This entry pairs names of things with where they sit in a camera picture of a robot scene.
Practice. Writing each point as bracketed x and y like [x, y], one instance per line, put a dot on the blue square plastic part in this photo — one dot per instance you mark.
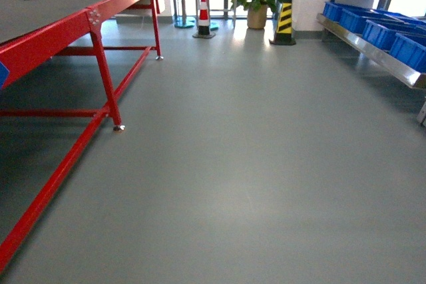
[4, 73]

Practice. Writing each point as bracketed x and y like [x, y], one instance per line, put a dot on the red white traffic cone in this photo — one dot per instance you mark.
[203, 26]

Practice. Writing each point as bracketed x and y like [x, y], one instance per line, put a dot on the yellow black striped cone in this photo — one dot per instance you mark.
[283, 33]

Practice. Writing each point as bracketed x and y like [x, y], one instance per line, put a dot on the stainless steel flow rack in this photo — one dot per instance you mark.
[391, 40]

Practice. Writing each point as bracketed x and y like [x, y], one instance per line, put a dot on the red conveyor table frame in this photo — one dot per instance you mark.
[64, 28]

